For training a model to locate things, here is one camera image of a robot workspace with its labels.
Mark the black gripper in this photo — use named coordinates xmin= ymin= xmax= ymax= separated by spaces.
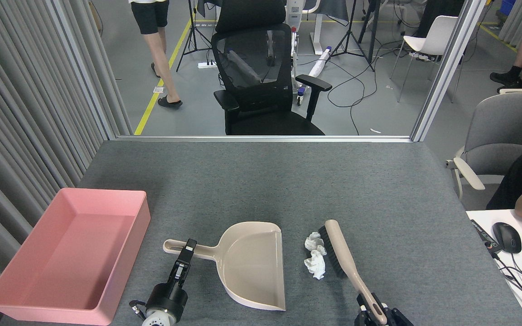
xmin=145 ymin=239 xmax=197 ymax=314

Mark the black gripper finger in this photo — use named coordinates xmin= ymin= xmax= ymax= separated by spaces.
xmin=355 ymin=293 xmax=374 ymax=326
xmin=381 ymin=304 xmax=413 ymax=326

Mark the beige plastic dustpan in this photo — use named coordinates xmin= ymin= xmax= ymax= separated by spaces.
xmin=163 ymin=221 xmax=286 ymax=312

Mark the white paper ball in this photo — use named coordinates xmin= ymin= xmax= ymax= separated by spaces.
xmin=304 ymin=250 xmax=329 ymax=280
xmin=305 ymin=232 xmax=327 ymax=254

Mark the beige brush with black bristles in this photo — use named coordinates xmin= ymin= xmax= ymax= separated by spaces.
xmin=318 ymin=220 xmax=388 ymax=326

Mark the pink plastic bin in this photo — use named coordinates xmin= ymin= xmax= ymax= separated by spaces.
xmin=0 ymin=188 xmax=151 ymax=326

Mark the small black labelled device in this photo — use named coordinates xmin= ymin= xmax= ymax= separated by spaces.
xmin=469 ymin=219 xmax=503 ymax=254

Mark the black computer mouse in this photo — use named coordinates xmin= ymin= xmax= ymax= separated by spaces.
xmin=492 ymin=222 xmax=522 ymax=254

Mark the black mesh office chair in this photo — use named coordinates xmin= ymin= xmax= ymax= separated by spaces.
xmin=210 ymin=0 xmax=333 ymax=136

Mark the black tripod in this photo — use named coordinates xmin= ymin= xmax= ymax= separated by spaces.
xmin=330 ymin=0 xmax=376 ymax=72
xmin=176 ymin=0 xmax=214 ymax=73

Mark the white stand on wheels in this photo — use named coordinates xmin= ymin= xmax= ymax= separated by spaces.
xmin=266 ymin=0 xmax=333 ymax=107

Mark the white plastic chair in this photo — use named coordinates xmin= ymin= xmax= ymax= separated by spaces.
xmin=390 ymin=15 xmax=463 ymax=104

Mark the black stand pole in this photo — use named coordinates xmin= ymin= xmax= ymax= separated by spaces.
xmin=358 ymin=0 xmax=382 ymax=64

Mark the dark hanging cloth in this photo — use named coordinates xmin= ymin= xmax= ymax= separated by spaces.
xmin=315 ymin=0 xmax=350 ymax=26

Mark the black desk cable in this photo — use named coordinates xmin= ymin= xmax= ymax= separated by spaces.
xmin=491 ymin=252 xmax=522 ymax=300

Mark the silver aluminium rail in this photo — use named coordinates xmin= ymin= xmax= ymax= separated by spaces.
xmin=116 ymin=134 xmax=413 ymax=143

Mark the black floor cable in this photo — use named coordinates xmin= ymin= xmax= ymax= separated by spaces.
xmin=295 ymin=38 xmax=404 ymax=135

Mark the silver aluminium post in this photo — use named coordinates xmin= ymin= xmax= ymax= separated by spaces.
xmin=410 ymin=0 xmax=489 ymax=142

